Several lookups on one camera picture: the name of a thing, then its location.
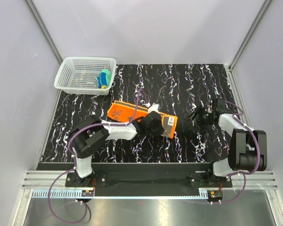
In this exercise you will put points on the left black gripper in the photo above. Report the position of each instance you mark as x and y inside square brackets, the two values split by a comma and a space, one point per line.
[160, 131]

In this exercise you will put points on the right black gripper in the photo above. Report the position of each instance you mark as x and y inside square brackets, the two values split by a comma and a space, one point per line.
[200, 111]

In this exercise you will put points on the orange grey towel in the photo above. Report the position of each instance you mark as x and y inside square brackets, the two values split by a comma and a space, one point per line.
[122, 112]

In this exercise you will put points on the yellow blue crocodile towel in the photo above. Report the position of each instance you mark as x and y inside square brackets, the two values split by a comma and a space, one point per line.
[104, 79]

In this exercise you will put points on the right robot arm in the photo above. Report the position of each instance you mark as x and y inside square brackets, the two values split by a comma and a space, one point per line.
[247, 147]

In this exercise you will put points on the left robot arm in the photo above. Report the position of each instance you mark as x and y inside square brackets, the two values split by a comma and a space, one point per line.
[88, 136]

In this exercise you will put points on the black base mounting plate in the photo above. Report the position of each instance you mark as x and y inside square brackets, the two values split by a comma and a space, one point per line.
[155, 167]

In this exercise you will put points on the right small connector board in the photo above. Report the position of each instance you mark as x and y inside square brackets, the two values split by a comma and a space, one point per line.
[216, 194]

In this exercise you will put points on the small connector board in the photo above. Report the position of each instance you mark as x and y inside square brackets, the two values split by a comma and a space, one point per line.
[87, 193]
[216, 194]

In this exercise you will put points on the white perforated plastic basket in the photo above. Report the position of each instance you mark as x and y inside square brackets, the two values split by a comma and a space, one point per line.
[81, 75]

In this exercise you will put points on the left small connector board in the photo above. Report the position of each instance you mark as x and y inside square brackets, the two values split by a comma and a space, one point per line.
[87, 193]

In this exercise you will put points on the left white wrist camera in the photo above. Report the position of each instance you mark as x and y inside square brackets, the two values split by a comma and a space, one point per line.
[154, 108]

